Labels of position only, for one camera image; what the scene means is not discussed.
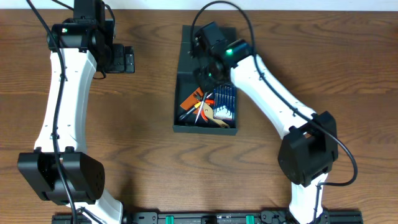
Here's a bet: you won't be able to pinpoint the blue precision screwdriver set case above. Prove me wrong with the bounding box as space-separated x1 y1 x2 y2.
213 85 236 121

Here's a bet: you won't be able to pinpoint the dark green box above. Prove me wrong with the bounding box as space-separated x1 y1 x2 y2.
172 25 238 136

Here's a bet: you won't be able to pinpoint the red handled cutting pliers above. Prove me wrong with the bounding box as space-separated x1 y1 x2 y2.
194 93 216 123

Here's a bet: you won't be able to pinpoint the small claw hammer black handle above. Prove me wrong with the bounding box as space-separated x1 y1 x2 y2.
194 91 209 123

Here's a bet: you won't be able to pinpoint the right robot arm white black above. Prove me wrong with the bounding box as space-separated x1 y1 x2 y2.
191 39 338 223

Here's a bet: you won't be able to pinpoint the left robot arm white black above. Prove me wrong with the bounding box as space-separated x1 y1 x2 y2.
17 20 134 223

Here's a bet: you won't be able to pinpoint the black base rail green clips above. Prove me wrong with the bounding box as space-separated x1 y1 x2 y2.
51 208 364 224

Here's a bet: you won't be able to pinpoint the orange scraper wooden handle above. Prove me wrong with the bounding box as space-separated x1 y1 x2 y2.
178 88 230 128

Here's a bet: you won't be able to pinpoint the black yellow screwdriver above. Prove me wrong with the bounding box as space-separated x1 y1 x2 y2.
178 91 214 122

